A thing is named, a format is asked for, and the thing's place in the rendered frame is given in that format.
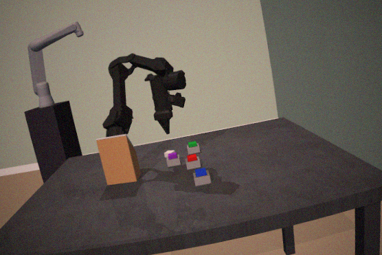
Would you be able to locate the red button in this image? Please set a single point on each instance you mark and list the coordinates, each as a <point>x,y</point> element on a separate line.
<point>192,161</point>

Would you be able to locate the green button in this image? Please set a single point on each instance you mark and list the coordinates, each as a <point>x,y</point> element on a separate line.
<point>193,147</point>

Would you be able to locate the purple button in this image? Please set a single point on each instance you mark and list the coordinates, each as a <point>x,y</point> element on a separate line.
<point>173,159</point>

